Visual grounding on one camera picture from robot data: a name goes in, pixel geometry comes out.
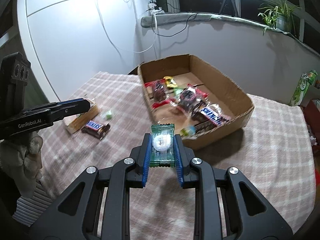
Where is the packaged sliced bread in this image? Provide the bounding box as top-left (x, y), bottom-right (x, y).
top-left (63, 100), bottom-right (100, 134)

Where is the small green candy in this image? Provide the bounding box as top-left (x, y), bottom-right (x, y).
top-left (100, 109), bottom-right (114, 120)

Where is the snickers bar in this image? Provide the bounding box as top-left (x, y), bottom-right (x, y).
top-left (81, 120), bottom-right (111, 140)
top-left (191, 104), bottom-right (232, 134)

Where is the bagged dark round cake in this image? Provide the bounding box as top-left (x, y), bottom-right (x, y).
top-left (144, 79), bottom-right (167, 102)

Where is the teal white candy packet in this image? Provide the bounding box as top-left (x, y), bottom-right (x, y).
top-left (150, 124), bottom-right (175, 167)

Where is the yellow candy wrapper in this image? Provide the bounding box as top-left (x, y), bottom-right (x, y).
top-left (163, 76), bottom-right (178, 89)

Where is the green snack packet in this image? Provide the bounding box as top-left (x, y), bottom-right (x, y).
top-left (173, 87), bottom-right (185, 98)

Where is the red bagged dark cake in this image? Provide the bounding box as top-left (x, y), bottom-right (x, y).
top-left (151, 83), bottom-right (209, 116)

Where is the gloved hand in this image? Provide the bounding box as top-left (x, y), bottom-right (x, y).
top-left (1, 132), bottom-right (43, 198)

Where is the open cardboard box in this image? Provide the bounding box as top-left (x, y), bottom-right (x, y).
top-left (138, 54), bottom-right (254, 150)

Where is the white power strip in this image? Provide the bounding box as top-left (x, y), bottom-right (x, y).
top-left (146, 1), bottom-right (165, 16)

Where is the red storage box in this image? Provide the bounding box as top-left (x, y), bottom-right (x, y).
top-left (303, 100), bottom-right (320, 143)

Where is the potted spider plant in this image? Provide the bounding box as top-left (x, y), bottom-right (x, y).
top-left (258, 0), bottom-right (301, 36)

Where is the white cable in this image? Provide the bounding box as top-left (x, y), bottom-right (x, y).
top-left (96, 0), bottom-right (158, 54)

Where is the black cable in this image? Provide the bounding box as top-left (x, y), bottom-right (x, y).
top-left (153, 13), bottom-right (198, 38)

